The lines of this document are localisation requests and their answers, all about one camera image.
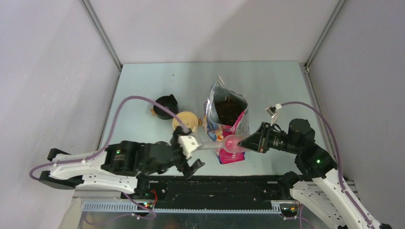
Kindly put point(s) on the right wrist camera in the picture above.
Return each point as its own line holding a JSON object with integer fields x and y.
{"x": 273, "y": 112}

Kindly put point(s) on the black cat-shaped pet bowl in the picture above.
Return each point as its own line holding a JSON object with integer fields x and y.
{"x": 169, "y": 102}

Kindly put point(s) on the pink blue cat food bag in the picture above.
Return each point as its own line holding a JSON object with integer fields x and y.
{"x": 216, "y": 131}

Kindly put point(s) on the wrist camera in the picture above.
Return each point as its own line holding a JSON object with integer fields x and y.
{"x": 273, "y": 112}
{"x": 189, "y": 144}

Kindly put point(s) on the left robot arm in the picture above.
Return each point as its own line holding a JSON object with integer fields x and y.
{"x": 124, "y": 167}

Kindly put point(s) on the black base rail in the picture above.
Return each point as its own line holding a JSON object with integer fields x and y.
{"x": 243, "y": 193}

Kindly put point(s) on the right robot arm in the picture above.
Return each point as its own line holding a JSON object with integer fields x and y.
{"x": 319, "y": 187}

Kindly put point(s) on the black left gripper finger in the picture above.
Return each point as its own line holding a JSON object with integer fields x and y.
{"x": 182, "y": 130}
{"x": 188, "y": 171}

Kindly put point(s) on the wooden bowl stand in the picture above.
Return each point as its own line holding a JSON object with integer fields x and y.
{"x": 175, "y": 123}

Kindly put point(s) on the brown pet food kibble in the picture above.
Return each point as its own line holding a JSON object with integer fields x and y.
{"x": 229, "y": 110}

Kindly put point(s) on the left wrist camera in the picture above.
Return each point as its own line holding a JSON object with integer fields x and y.
{"x": 189, "y": 144}

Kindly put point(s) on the cream cat-shaped pet bowl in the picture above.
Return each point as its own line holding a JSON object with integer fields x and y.
{"x": 190, "y": 120}

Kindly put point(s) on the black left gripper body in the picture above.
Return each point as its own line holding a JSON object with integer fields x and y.
{"x": 178, "y": 159}

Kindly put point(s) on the translucent plastic scoop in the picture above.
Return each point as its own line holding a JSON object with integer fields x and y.
{"x": 228, "y": 144}

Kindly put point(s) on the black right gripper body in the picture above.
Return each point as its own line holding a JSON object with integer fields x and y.
{"x": 274, "y": 139}

